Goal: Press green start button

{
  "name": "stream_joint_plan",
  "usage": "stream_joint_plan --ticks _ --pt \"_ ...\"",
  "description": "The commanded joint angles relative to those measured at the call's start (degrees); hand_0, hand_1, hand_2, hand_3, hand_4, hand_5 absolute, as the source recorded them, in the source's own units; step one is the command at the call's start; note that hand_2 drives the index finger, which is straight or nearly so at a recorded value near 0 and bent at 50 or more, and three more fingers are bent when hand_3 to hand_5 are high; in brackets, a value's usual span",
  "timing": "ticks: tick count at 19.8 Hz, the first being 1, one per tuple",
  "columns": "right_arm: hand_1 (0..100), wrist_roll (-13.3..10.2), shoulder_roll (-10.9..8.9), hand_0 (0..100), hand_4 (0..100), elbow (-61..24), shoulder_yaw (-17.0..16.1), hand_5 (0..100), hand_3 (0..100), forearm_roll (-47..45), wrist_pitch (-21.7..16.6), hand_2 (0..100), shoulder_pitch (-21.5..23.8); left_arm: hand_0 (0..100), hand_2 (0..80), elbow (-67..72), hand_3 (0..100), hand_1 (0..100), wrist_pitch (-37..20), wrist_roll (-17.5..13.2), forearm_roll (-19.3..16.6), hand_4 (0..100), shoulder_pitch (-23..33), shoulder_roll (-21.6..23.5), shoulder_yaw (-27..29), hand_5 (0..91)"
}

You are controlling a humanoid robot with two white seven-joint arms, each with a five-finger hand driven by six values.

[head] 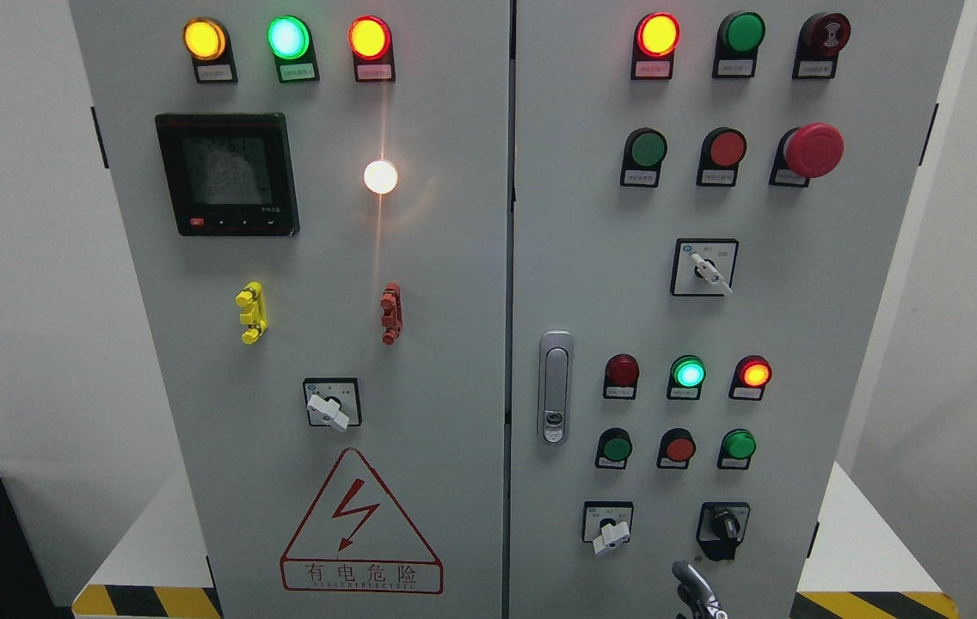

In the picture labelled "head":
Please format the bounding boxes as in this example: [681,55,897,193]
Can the green push button lower left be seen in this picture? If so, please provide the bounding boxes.
[594,427,633,469]

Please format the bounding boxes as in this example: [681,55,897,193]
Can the green push button second row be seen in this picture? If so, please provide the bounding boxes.
[619,128,668,188]

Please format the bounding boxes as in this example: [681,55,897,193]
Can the red push button lower middle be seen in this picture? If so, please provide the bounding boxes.
[656,427,697,470]

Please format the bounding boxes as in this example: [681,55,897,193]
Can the green push button lower right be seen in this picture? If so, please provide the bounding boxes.
[716,428,759,470]

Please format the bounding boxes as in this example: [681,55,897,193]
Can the red push button second row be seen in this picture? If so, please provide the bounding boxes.
[696,126,747,187]

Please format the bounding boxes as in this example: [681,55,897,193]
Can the red emergency stop mushroom button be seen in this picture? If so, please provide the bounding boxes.
[769,122,844,188]

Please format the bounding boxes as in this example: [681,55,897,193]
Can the green push button top row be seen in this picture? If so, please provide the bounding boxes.
[712,11,766,79]

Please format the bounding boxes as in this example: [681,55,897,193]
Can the red test terminal block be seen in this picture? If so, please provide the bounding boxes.
[379,282,403,346]

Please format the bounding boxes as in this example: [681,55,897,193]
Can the dark red indicator light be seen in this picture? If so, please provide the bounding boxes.
[603,353,641,400]

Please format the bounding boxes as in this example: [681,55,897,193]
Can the white indicator light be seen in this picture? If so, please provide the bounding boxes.
[363,158,399,196]

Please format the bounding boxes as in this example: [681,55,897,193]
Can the left grey cabinet door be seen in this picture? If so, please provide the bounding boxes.
[71,1,511,618]

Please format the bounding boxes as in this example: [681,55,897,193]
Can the grey cabinet door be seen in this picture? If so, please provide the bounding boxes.
[508,1,963,618]
[71,1,511,618]

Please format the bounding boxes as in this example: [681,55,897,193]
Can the lit green indicator light lower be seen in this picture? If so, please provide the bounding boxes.
[666,355,706,401]

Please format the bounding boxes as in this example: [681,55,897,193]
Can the yellow test terminal block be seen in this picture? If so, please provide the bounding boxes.
[236,279,268,345]

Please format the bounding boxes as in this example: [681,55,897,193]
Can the right grey cabinet door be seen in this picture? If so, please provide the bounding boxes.
[508,1,963,618]

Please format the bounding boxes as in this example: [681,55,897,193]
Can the red triangle electrical warning sticker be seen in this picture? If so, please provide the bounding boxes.
[280,447,444,595]

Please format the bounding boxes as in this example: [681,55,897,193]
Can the lit red indicator light lower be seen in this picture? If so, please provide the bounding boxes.
[728,355,774,402]

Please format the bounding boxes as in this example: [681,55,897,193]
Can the black digital power meter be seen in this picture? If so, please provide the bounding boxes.
[155,113,299,236]

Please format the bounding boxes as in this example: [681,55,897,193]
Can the red indicator light top left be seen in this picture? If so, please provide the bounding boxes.
[347,15,396,83]

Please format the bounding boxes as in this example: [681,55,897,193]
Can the red indicator light top right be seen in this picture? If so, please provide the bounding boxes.
[630,12,680,81]

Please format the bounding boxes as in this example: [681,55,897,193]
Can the green indicator light top left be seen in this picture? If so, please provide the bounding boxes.
[266,15,320,83]

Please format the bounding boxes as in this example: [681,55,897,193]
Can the yellow indicator light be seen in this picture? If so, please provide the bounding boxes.
[182,16,238,83]

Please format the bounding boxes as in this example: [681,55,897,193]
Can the red buzzer alarm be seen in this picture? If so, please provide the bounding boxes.
[792,12,851,81]

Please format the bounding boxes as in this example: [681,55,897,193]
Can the white platform base hazard stripes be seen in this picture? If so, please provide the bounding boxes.
[72,465,959,618]

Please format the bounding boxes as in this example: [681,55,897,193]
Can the silver cabinet door handle lock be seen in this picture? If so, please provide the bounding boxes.
[537,330,574,445]

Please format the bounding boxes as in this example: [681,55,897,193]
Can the left door rotary selector switch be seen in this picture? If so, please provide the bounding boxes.
[301,377,362,432]

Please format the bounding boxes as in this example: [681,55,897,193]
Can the upper right rotary selector switch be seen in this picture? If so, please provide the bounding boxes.
[670,238,740,297]

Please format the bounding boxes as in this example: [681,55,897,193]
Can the lower white rotary selector switch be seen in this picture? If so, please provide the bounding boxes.
[581,500,634,556]

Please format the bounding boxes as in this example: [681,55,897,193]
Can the black knob selector switch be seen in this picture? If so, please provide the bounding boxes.
[696,501,751,561]

